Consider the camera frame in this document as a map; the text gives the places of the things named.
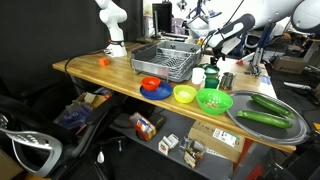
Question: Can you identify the blue plate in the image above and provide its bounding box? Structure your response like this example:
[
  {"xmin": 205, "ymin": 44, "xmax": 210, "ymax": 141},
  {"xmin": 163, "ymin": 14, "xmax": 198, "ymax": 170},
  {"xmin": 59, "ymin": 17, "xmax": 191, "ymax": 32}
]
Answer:
[{"xmin": 139, "ymin": 81, "xmax": 174, "ymax": 101}]

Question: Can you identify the plain brown cardboard box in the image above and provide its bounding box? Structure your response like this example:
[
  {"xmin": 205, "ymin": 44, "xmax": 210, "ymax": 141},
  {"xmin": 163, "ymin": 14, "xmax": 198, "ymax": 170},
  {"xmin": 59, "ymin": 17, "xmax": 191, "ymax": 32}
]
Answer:
[{"xmin": 273, "ymin": 54, "xmax": 306, "ymax": 75}]

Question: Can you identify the blue metal stand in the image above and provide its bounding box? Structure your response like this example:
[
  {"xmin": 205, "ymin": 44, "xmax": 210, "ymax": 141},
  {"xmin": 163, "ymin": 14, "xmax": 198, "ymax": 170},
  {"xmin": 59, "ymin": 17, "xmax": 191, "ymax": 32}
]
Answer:
[{"xmin": 248, "ymin": 23, "xmax": 278, "ymax": 78}]

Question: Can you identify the small orange block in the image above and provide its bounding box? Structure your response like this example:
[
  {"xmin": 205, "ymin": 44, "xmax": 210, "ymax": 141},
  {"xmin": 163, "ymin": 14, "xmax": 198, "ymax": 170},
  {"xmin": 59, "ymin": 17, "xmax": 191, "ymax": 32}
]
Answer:
[{"xmin": 98, "ymin": 56, "xmax": 111, "ymax": 67}]

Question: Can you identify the white plastic basket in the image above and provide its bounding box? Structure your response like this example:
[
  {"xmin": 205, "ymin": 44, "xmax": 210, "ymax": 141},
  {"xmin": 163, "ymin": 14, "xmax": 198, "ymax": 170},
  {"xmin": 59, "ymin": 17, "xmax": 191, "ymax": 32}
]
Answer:
[{"xmin": 186, "ymin": 16, "xmax": 216, "ymax": 40}]

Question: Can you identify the grey lower shelf board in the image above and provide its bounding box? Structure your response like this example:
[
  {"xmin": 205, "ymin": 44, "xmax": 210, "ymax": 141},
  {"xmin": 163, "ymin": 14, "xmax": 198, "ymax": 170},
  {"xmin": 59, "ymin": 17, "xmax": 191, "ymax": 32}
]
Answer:
[{"xmin": 109, "ymin": 106, "xmax": 235, "ymax": 180}]

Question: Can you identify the yellow bowl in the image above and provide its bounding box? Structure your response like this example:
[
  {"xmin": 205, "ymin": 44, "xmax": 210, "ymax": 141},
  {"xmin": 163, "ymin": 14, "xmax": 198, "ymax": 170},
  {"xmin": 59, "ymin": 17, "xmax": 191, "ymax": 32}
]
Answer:
[{"xmin": 172, "ymin": 84, "xmax": 198, "ymax": 104}]

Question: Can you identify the black computer monitor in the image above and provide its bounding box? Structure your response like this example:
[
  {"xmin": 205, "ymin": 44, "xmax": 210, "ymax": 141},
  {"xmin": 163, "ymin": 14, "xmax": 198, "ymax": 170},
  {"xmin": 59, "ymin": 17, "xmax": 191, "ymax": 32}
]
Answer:
[{"xmin": 151, "ymin": 2, "xmax": 174, "ymax": 34}]

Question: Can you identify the black power cable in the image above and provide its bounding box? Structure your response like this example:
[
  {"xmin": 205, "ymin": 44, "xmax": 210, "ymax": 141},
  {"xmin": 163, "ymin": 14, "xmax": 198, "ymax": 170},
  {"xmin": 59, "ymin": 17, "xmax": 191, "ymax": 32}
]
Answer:
[{"xmin": 63, "ymin": 49, "xmax": 105, "ymax": 86}]

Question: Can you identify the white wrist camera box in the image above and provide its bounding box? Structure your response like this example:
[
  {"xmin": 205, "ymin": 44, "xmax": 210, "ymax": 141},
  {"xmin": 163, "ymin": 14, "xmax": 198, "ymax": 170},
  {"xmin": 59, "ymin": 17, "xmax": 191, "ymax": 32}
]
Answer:
[{"xmin": 221, "ymin": 35, "xmax": 242, "ymax": 56}]

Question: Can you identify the shiny metal cup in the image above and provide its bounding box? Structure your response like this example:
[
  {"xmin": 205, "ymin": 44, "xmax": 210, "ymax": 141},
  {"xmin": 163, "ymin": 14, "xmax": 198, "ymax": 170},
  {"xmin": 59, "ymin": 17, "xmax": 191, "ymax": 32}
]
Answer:
[{"xmin": 219, "ymin": 71, "xmax": 237, "ymax": 91}]

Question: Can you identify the small yellow and black box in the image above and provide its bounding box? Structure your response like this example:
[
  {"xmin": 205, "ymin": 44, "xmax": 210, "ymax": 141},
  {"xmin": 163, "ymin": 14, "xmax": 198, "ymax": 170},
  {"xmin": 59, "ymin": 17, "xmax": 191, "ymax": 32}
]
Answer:
[{"xmin": 182, "ymin": 139, "xmax": 206, "ymax": 170}]

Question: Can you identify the orange and white package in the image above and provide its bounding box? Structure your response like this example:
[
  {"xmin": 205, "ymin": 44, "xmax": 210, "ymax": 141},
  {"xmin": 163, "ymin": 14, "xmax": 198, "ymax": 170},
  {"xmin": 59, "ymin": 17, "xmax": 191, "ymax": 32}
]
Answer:
[{"xmin": 129, "ymin": 111, "xmax": 157, "ymax": 142}]

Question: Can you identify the purple plastic bag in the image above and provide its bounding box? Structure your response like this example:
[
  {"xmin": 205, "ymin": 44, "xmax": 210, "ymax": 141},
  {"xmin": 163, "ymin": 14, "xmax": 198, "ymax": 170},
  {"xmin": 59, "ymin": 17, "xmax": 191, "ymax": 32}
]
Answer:
[{"xmin": 55, "ymin": 103, "xmax": 94, "ymax": 130}]

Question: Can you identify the white cup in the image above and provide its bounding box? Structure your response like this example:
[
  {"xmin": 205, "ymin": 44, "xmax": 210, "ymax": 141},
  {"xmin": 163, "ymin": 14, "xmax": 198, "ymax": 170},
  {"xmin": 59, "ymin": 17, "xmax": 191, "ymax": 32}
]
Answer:
[{"xmin": 191, "ymin": 67, "xmax": 206, "ymax": 85}]

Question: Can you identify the dark green plate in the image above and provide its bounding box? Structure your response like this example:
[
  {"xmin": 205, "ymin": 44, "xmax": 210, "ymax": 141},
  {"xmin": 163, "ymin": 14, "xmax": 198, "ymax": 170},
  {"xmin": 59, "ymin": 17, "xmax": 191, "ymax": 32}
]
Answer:
[{"xmin": 198, "ymin": 63, "xmax": 221, "ymax": 77}]

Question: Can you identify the small white box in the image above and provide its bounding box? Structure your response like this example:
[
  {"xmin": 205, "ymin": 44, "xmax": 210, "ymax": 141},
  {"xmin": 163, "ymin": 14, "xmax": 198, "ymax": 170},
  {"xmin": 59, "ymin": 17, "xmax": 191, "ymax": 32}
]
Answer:
[{"xmin": 158, "ymin": 133, "xmax": 180, "ymax": 156}]

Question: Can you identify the orange-red bowl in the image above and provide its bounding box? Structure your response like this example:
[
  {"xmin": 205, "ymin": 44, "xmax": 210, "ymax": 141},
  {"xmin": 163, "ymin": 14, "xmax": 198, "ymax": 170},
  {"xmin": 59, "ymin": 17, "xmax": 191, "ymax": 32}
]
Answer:
[{"xmin": 140, "ymin": 76, "xmax": 162, "ymax": 92}]

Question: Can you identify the black office chair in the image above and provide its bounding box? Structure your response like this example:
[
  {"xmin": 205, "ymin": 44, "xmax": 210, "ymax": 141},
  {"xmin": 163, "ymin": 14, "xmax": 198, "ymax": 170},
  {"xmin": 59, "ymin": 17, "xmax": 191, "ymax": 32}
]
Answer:
[{"xmin": 0, "ymin": 94, "xmax": 128, "ymax": 178}]

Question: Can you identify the dark green cup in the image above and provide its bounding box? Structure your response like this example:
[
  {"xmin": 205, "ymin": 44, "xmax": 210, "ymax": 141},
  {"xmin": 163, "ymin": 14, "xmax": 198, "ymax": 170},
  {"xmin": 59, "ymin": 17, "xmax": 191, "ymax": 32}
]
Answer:
[{"xmin": 204, "ymin": 76, "xmax": 220, "ymax": 90}]

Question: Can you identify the round grey metal tray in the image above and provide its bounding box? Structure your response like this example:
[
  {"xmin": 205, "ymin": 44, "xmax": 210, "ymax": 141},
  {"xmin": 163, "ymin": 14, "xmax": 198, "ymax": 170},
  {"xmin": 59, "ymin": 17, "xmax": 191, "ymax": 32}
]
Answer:
[{"xmin": 225, "ymin": 89, "xmax": 311, "ymax": 146}]

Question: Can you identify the bright green bowl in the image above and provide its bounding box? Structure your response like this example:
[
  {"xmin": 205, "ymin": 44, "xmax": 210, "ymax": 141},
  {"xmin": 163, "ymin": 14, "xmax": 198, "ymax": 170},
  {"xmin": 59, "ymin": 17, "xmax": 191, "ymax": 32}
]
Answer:
[{"xmin": 195, "ymin": 88, "xmax": 234, "ymax": 116}]

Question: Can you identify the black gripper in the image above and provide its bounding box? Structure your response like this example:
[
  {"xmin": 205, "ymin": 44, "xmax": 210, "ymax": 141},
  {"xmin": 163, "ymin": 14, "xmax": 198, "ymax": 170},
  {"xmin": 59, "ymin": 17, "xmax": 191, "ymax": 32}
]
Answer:
[{"xmin": 209, "ymin": 44, "xmax": 228, "ymax": 69}]

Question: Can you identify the brown cardboard box with label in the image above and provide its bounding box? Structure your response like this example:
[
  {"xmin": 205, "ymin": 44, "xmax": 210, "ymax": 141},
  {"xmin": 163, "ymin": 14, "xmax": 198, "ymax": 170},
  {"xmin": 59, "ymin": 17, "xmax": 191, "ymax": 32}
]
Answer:
[{"xmin": 187, "ymin": 120, "xmax": 246, "ymax": 164}]

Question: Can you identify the grey dish rack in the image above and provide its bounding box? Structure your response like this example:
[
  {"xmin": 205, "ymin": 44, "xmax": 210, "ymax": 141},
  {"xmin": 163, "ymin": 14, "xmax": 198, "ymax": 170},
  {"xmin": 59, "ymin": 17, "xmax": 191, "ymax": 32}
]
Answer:
[{"xmin": 129, "ymin": 40, "xmax": 205, "ymax": 84}]

